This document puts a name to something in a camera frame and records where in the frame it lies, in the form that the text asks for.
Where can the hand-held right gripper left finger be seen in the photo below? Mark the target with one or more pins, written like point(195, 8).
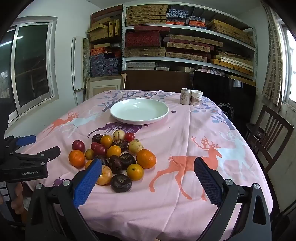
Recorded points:
point(87, 183)

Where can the blue and red patterned boxes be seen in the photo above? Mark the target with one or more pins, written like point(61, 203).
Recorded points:
point(177, 15)

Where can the light wooden picture frame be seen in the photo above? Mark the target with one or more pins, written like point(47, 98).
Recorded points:
point(89, 90)

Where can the pink cloth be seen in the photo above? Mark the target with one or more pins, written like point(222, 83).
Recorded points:
point(208, 70)

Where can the pale yellow striped fruit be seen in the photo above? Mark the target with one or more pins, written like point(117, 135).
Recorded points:
point(118, 134)
point(135, 146)

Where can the small red tomato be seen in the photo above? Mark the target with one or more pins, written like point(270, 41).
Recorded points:
point(94, 145)

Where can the white plate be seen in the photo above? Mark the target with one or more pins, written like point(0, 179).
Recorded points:
point(138, 111)

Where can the checked curtain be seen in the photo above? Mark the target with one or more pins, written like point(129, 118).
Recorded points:
point(274, 58)

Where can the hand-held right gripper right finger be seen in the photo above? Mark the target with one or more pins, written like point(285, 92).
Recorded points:
point(208, 183)

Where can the stack of flat tan boxes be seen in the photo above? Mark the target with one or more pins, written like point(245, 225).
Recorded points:
point(229, 30)

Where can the stack of tan maroon boxes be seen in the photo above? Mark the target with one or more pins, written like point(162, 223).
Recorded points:
point(189, 46)

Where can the dark purple plum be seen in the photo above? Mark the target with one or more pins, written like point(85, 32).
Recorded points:
point(97, 138)

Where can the woven tan box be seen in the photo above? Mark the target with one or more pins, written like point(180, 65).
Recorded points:
point(144, 52)

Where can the pile of small tan boxes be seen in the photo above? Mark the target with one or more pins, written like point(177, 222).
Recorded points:
point(99, 32)

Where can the stack of blue patterned boxes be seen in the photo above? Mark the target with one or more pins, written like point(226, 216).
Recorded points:
point(99, 64)

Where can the pink printed tablecloth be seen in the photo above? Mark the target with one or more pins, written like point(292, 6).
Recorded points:
point(175, 139)

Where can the white metal shelf rack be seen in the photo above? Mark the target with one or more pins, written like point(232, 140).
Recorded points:
point(123, 41)

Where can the bright window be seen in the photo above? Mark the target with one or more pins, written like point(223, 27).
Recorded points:
point(290, 69)

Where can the red patterned box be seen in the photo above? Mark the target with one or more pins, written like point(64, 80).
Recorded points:
point(142, 39)

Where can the white framed window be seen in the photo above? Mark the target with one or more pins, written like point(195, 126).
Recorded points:
point(32, 62)

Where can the pale beverage can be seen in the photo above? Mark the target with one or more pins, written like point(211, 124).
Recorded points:
point(185, 97)

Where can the small yellow-brown fruit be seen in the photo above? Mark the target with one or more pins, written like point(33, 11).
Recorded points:
point(89, 154)

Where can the speckled stone slab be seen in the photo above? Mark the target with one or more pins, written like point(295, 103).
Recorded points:
point(86, 58)

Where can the printed paper cup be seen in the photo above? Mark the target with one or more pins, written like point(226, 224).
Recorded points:
point(196, 98)

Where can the red cherry tomato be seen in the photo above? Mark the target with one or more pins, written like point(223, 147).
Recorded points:
point(129, 136)

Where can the stack of woven tan boxes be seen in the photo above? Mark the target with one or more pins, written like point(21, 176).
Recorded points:
point(145, 14)

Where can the grey patterned boxes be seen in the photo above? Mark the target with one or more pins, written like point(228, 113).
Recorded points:
point(140, 66)

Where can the dark wooden chair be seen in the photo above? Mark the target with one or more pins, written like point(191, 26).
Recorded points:
point(281, 120)

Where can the person's left hand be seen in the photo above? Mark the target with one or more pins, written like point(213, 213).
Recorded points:
point(17, 197)

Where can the long white board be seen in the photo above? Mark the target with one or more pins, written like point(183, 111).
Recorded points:
point(76, 60)

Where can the black monitor screen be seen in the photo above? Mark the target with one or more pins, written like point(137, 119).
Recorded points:
point(219, 92)

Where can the brown wooden panel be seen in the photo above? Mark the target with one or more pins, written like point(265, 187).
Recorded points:
point(157, 80)

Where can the dark red plum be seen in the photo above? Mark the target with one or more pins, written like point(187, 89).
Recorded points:
point(100, 150)
point(78, 145)

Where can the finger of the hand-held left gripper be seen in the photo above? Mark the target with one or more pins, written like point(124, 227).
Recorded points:
point(49, 153)
point(26, 139)

